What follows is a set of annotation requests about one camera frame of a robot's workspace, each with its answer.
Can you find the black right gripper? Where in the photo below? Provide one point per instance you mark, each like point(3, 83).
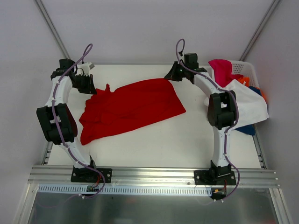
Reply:
point(177, 70)

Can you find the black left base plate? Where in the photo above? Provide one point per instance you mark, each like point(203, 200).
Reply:
point(84, 175)

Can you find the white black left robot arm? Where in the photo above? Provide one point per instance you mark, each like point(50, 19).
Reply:
point(58, 124)

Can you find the white plastic basket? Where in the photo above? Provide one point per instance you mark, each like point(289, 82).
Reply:
point(247, 70)

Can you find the left aluminium frame post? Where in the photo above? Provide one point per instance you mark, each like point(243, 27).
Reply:
point(51, 26)

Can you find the magenta t shirt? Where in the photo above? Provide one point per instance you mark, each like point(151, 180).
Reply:
point(223, 74)

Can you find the aluminium mounting rail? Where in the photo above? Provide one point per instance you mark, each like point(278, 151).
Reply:
point(168, 177)

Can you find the rear aluminium frame bar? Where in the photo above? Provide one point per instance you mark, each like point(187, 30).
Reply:
point(101, 63)

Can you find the aluminium frame bar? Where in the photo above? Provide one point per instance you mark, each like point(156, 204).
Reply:
point(46, 153)
point(101, 63)

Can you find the white t shirt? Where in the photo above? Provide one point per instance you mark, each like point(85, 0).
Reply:
point(251, 106)

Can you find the left aluminium frame bar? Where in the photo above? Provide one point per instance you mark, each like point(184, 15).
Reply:
point(46, 153)

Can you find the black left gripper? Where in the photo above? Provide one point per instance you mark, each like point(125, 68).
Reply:
point(85, 82)

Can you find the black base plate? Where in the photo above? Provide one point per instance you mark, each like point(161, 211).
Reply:
point(84, 175)
point(204, 177)

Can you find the orange t shirt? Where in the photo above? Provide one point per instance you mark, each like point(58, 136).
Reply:
point(245, 81)

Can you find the red t shirt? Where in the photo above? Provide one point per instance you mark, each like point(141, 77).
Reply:
point(128, 108)

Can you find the right aluminium frame post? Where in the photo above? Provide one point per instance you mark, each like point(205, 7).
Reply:
point(261, 26)

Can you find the aluminium frame post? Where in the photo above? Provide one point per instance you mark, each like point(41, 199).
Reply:
point(51, 26)
point(261, 26)

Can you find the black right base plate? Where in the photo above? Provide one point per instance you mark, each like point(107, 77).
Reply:
point(204, 177)

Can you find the white slotted cable duct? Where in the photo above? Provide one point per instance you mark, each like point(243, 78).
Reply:
point(126, 190)

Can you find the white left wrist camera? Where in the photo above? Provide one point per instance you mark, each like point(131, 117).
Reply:
point(85, 68)

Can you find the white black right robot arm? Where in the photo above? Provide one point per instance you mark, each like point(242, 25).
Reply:
point(222, 115)

